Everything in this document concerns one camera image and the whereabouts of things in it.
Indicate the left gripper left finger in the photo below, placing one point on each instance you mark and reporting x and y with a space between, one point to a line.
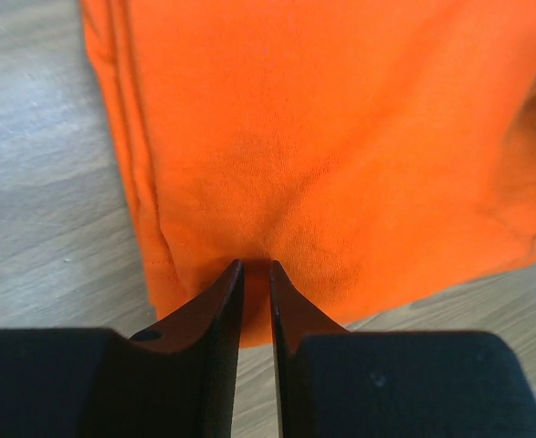
175 378

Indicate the orange t-shirt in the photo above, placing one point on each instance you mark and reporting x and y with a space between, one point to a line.
381 151

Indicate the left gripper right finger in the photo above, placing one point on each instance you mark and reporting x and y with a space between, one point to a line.
336 383

